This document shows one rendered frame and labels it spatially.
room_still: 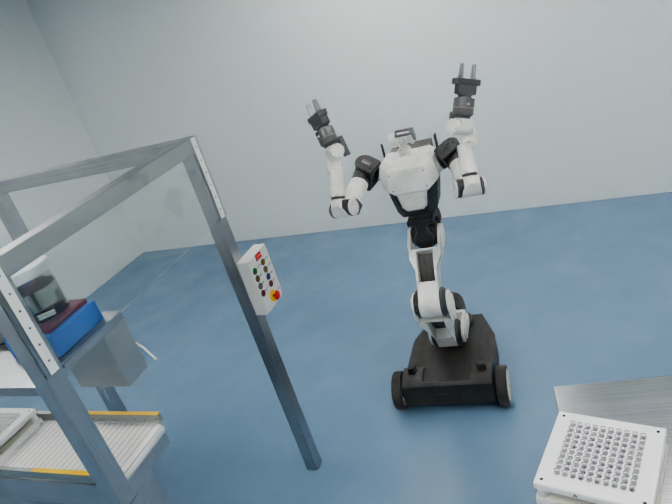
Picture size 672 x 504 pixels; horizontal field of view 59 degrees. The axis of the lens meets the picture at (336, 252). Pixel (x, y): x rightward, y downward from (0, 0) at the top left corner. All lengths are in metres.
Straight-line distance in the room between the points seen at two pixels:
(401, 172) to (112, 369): 1.51
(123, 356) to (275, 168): 3.81
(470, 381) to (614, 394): 1.31
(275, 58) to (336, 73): 0.56
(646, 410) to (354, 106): 3.87
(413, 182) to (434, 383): 1.02
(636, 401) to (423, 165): 1.43
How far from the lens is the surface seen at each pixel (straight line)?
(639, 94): 4.86
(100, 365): 2.10
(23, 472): 2.36
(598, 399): 1.82
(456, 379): 3.07
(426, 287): 2.88
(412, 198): 2.83
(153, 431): 2.22
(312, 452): 3.06
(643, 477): 1.54
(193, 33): 5.65
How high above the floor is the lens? 2.09
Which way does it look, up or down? 24 degrees down
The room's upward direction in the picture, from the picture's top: 18 degrees counter-clockwise
